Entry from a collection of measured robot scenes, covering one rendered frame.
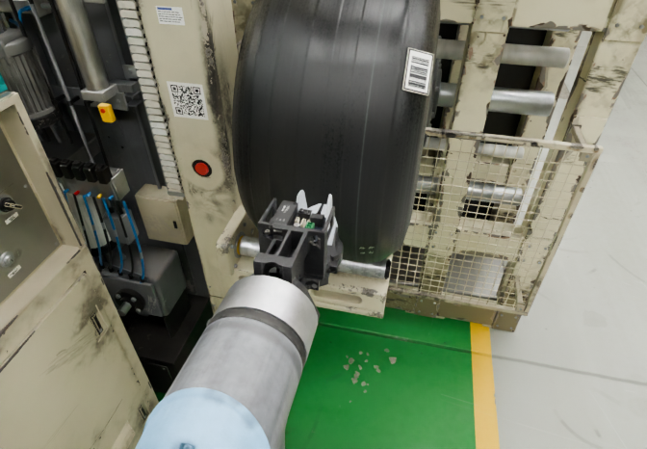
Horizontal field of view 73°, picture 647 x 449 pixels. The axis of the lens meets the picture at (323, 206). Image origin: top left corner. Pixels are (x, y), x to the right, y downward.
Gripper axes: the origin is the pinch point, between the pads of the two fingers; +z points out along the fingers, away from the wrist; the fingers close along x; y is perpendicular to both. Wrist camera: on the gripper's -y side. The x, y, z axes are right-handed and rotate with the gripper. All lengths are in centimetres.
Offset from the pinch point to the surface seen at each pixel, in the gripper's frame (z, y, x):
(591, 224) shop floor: 183, -101, -114
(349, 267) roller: 24.1, -28.3, -1.4
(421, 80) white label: 14.2, 15.3, -10.7
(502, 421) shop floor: 58, -116, -56
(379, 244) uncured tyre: 11.5, -11.7, -7.8
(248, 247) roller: 24.4, -27.6, 21.6
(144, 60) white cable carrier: 28, 11, 42
